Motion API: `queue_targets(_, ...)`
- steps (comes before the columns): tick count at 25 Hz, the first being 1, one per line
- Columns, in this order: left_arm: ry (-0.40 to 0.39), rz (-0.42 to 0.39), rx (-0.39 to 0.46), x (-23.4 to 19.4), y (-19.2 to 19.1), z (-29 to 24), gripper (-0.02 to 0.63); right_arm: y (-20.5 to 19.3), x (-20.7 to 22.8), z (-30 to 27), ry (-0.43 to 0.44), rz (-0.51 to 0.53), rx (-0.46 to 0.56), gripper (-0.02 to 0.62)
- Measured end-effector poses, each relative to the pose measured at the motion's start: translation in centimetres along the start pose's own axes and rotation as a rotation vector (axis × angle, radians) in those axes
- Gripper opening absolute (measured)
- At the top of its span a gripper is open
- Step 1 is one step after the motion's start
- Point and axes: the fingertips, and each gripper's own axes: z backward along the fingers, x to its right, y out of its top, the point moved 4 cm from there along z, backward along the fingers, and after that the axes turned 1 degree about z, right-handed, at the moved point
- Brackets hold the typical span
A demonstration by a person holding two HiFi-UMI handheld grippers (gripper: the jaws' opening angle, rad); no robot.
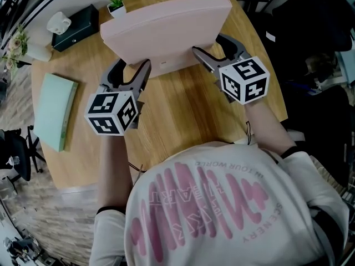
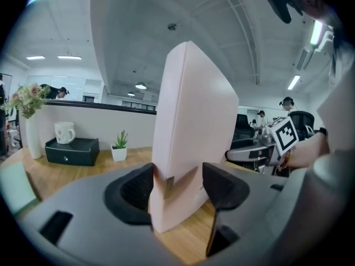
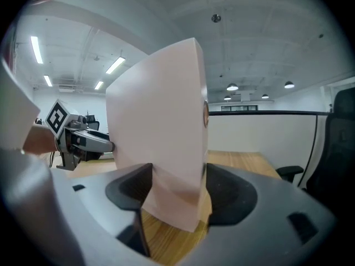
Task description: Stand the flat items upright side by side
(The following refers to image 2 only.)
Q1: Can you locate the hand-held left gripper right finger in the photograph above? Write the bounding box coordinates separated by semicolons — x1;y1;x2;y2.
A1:
194;161;317;266

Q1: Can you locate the white mug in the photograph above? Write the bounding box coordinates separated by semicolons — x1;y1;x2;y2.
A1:
54;121;76;145

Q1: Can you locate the pink folder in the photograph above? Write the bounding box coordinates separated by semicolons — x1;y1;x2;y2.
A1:
148;40;240;234

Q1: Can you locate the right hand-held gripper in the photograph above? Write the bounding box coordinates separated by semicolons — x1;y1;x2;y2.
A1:
225;116;300;174

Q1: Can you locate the person's right forearm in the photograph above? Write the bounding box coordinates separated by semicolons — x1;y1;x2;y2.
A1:
284;131;331;170

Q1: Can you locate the person's white printed sweatshirt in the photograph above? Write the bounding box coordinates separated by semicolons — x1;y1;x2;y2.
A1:
316;15;355;163

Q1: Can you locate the white vase with flowers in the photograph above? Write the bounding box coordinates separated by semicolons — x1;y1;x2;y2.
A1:
1;83;50;119

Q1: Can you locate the mint green folder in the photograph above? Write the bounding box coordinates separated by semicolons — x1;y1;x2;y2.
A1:
0;161;39;216

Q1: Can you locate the small potted green plant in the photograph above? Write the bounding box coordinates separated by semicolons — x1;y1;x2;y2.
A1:
110;130;129;162

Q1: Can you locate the black head-worn camera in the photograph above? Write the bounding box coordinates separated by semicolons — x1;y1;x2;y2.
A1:
262;0;305;24

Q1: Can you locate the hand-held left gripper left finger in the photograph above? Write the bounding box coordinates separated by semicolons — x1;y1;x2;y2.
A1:
15;162;195;266

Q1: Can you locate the person's own face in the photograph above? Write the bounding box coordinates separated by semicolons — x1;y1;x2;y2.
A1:
301;0;335;22

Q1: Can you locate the black drawer box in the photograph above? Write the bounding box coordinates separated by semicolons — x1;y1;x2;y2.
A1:
44;137;100;167

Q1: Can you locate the black high-back office chair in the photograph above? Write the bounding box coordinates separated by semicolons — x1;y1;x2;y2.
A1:
231;114;256;149

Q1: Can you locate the white desk partition panel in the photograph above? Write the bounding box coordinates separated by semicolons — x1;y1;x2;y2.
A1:
16;100;158;151

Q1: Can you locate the gold bracelet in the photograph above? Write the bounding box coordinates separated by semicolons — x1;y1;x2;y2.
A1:
277;151;292;171

